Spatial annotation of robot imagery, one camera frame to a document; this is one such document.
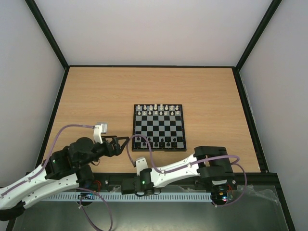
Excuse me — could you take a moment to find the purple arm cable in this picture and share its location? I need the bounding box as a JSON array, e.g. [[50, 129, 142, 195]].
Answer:
[[0, 123, 114, 231], [126, 134, 247, 208]]

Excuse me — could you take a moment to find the black enclosure frame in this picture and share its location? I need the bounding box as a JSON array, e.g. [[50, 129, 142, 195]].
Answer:
[[26, 0, 295, 231]]

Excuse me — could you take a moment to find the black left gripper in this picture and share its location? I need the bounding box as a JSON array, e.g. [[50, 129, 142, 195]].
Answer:
[[77, 135, 131, 168]]

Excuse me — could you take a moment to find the black grey chess board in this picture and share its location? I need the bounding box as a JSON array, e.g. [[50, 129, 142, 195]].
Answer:
[[131, 104, 187, 152]]

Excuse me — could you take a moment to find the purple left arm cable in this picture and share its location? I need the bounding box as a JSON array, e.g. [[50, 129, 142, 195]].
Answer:
[[0, 123, 114, 231]]

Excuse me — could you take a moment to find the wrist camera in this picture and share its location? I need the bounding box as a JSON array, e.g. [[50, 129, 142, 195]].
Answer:
[[135, 157, 148, 176], [93, 123, 108, 144]]

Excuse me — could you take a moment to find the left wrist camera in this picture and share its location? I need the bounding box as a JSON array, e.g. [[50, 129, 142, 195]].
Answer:
[[93, 123, 108, 144]]

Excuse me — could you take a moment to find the light blue cable duct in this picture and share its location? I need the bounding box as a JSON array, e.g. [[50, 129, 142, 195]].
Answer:
[[44, 192, 212, 203]]

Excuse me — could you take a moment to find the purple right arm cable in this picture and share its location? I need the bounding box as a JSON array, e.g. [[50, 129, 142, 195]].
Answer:
[[126, 134, 247, 208]]

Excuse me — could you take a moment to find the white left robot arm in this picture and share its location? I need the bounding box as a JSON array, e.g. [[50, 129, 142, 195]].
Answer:
[[0, 136, 129, 221]]

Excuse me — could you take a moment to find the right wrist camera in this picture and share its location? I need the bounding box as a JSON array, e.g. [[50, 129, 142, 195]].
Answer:
[[135, 157, 148, 176]]

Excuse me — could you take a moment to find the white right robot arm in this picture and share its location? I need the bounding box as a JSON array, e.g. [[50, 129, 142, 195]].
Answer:
[[121, 146, 240, 206]]

